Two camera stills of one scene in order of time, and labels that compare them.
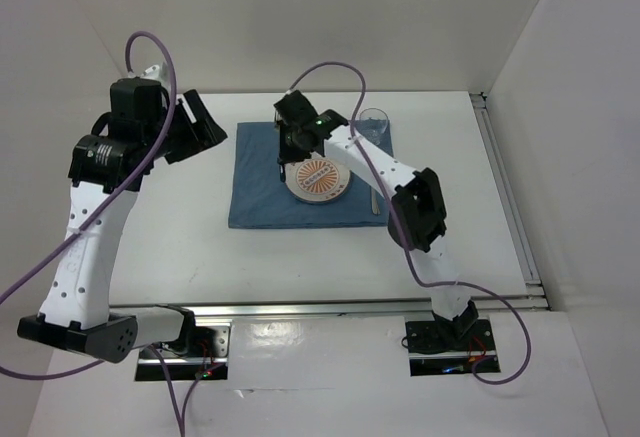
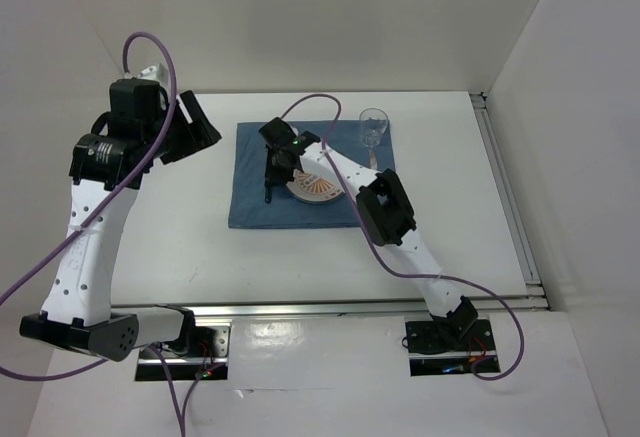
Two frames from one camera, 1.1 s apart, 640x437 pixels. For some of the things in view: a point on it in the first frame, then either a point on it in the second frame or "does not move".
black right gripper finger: [282, 158] → [274, 174]
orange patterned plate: [316, 180] does not move
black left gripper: [204, 133] does not move
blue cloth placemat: [260, 198] does not move
